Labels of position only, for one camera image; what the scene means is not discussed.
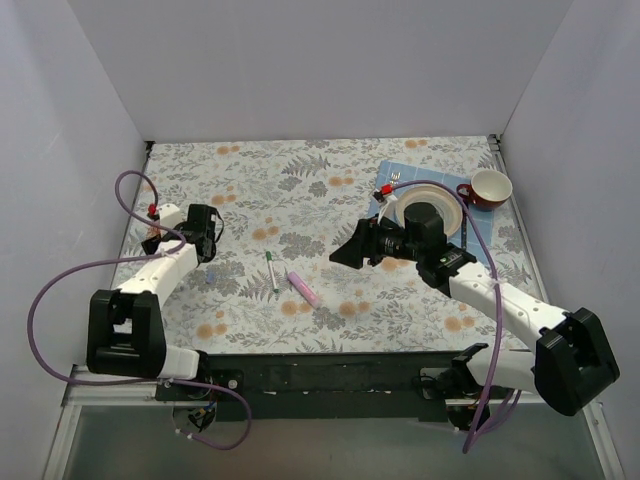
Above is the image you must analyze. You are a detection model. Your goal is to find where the pink highlighter pen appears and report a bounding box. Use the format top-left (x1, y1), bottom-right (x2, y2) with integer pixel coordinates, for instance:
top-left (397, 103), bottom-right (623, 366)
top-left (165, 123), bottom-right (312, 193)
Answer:
top-left (287, 271), bottom-right (321, 309)

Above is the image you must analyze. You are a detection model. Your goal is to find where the white green-tipped marker pen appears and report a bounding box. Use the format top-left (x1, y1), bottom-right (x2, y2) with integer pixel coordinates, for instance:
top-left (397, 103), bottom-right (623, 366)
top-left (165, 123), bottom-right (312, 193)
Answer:
top-left (267, 258), bottom-right (279, 293)

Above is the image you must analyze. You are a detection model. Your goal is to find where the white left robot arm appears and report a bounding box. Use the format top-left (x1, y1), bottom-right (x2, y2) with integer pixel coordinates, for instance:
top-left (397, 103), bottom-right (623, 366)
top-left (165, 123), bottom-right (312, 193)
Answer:
top-left (86, 204), bottom-right (224, 400)

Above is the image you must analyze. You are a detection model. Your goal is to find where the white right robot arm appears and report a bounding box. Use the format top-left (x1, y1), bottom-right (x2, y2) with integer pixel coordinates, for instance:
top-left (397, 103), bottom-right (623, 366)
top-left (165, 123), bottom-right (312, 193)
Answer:
top-left (329, 203), bottom-right (620, 416)

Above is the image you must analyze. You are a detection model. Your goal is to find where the beige blue-ringed plate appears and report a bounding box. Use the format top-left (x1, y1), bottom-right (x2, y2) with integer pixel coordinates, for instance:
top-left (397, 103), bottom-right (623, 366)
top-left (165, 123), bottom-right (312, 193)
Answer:
top-left (394, 185), bottom-right (463, 237)

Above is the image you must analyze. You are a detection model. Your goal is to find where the red patterned small bowl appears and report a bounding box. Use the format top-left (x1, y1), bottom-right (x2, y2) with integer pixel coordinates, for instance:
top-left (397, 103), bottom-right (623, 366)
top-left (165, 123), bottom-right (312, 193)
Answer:
top-left (146, 226), bottom-right (161, 239)

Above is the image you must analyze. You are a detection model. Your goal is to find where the blue checkered cloth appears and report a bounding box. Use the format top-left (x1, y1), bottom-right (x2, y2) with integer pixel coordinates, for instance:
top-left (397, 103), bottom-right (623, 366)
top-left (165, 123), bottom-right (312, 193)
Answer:
top-left (375, 160), bottom-right (494, 246)

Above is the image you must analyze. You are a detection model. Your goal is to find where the red white mug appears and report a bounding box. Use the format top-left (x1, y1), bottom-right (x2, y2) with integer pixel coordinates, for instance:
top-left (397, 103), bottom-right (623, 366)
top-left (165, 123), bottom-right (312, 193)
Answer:
top-left (456, 170), bottom-right (513, 211)

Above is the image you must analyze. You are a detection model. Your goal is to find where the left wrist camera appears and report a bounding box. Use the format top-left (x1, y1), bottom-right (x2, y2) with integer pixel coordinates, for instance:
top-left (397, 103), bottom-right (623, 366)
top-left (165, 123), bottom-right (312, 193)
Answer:
top-left (147, 203), bottom-right (182, 229)

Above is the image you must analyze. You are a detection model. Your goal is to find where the black-handled knife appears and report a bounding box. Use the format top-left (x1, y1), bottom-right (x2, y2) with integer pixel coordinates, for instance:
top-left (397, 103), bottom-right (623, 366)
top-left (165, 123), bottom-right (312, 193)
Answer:
top-left (460, 199), bottom-right (469, 250)

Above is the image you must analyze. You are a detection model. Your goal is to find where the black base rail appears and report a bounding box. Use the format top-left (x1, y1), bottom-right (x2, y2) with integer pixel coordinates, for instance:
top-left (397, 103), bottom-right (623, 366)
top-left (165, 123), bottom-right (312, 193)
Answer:
top-left (149, 352), bottom-right (526, 426)

